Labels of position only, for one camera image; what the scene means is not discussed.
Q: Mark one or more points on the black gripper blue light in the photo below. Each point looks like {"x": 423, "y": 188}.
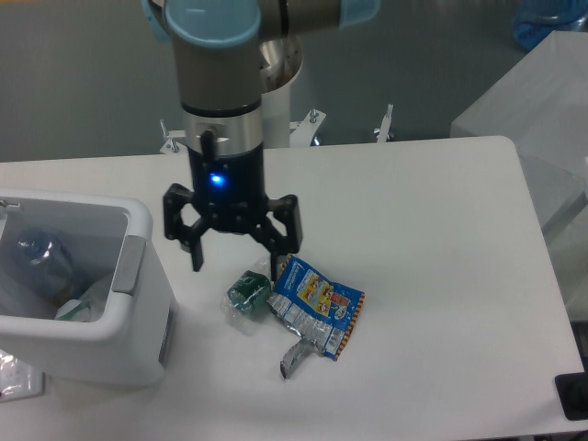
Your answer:
{"x": 228, "y": 184}

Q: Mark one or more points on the clear bottle green label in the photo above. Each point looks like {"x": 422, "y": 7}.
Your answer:
{"x": 244, "y": 303}

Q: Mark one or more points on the blue foil snack bag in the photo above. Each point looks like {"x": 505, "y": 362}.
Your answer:
{"x": 320, "y": 312}

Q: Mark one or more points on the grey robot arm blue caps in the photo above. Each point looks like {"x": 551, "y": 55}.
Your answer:
{"x": 219, "y": 24}

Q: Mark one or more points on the white plastic trash can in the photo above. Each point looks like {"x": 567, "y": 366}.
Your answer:
{"x": 127, "y": 345}

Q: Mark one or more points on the white paper trash in bin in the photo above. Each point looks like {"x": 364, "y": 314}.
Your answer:
{"x": 90, "y": 306}

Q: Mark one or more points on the metal clamp bolt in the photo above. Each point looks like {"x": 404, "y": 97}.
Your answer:
{"x": 383, "y": 133}

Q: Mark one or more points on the crushed blue bottle in bin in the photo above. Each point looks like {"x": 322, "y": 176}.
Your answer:
{"x": 46, "y": 264}

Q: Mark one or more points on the white table beside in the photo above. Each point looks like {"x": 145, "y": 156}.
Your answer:
{"x": 541, "y": 106}

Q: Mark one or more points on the blue water jug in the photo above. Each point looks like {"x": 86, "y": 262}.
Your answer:
{"x": 535, "y": 20}

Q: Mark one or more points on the black device at table edge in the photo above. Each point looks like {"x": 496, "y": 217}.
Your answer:
{"x": 572, "y": 390}

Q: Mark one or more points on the white wall socket plate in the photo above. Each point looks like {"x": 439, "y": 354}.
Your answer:
{"x": 19, "y": 380}

